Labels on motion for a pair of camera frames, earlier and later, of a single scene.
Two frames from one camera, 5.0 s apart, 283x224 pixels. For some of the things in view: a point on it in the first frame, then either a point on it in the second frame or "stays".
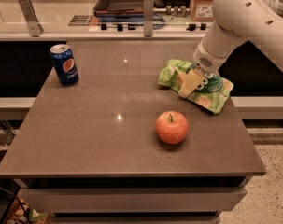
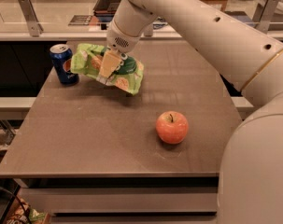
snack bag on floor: x=18 y=216 stays
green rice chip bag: x=211 y=95 -> x=128 y=78
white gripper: x=206 y=62 -> x=120 y=38
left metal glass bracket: x=35 y=28 stays
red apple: x=172 y=127 stays
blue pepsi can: x=64 y=63 stays
